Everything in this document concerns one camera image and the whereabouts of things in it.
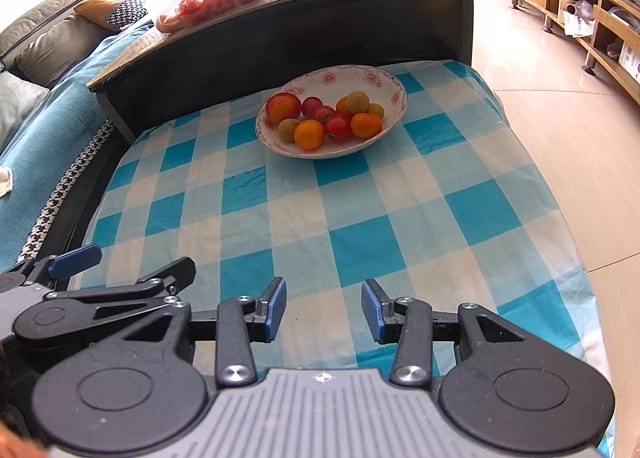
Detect blue white checked tablecloth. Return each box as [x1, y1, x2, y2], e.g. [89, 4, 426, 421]
[67, 58, 617, 458]

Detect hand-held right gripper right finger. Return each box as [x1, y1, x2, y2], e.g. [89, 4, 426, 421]
[361, 279, 531, 387]

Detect blue white box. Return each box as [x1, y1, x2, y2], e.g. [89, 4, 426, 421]
[619, 42, 640, 80]

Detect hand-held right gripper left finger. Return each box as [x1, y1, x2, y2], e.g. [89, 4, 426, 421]
[120, 276, 288, 386]

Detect houndstooth cushion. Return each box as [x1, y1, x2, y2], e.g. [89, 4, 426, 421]
[107, 0, 151, 30]

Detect grey leather sofa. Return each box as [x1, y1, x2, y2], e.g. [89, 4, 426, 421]
[0, 0, 117, 149]

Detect large red orange nectarine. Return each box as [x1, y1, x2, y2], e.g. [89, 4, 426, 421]
[264, 92, 303, 128]

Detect orange cushion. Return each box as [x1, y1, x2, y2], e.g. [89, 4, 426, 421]
[75, 0, 127, 30]

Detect white floral plate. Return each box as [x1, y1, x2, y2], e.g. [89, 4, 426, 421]
[255, 66, 408, 160]

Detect grey sofa with pillows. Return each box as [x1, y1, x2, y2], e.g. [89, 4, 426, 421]
[0, 20, 156, 264]

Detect white paper bundle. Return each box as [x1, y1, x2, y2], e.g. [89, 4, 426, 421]
[559, 0, 597, 37]

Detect dark coffee table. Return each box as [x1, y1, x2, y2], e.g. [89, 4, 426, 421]
[86, 0, 478, 144]

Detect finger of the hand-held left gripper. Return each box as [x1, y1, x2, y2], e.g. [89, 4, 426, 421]
[44, 257, 196, 323]
[20, 244, 103, 287]

